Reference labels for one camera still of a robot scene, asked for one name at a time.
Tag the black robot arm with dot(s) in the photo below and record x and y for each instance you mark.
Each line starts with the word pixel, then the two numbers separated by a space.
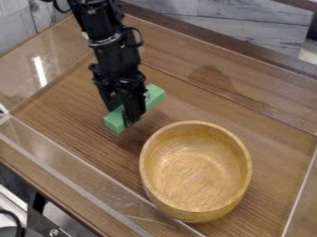
pixel 100 17

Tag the green rectangular block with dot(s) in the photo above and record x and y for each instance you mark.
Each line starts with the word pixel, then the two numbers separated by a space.
pixel 113 118

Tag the black metal table leg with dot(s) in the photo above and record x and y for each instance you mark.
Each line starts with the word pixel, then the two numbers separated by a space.
pixel 37 222

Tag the brown wooden bowl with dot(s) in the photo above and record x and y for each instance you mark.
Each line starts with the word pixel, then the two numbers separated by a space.
pixel 195 169

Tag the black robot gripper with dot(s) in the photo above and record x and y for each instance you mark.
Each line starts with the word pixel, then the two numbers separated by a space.
pixel 116 73

